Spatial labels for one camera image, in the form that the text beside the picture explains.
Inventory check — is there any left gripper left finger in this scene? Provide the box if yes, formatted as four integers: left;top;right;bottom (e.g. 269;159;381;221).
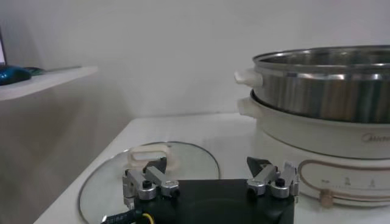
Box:
121;156;180;211

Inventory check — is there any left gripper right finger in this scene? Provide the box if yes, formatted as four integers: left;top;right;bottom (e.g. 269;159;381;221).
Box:
246;156;302;200

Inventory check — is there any round glass pot lid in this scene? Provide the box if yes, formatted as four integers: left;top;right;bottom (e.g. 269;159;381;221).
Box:
77;141;221;224

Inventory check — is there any stainless steel steamer basket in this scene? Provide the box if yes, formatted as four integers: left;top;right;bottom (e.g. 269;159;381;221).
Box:
233;44;390;124

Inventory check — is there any white electric cooker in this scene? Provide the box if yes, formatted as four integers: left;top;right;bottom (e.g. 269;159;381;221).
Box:
236;91;390;208

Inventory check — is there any white side table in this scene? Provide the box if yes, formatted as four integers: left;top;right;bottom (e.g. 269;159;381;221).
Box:
0;66;99;103

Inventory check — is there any blue computer mouse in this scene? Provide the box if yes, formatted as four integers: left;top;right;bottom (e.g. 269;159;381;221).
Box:
0;65;32;86

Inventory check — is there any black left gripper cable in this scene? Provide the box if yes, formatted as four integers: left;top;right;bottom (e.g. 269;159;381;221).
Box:
102;209;155;224

